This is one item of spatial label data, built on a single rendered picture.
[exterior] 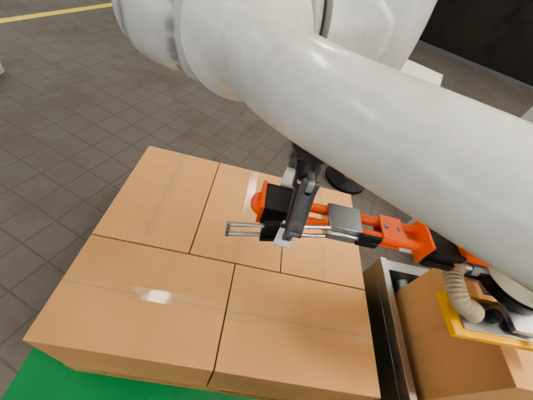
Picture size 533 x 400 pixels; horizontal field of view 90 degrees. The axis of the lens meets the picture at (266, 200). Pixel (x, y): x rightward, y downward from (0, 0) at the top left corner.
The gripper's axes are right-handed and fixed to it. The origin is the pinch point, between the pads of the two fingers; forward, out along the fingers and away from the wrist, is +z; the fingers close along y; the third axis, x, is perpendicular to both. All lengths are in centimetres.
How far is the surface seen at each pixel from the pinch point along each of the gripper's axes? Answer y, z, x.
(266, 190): 2.9, -2.0, 4.4
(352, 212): 3.2, -1.3, -14.2
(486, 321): -9, 11, -51
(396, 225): 2.7, -1.2, -24.3
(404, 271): 32, 60, -74
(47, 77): 200, 119, 210
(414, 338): 1, 57, -68
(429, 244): -1.5, -2.0, -29.8
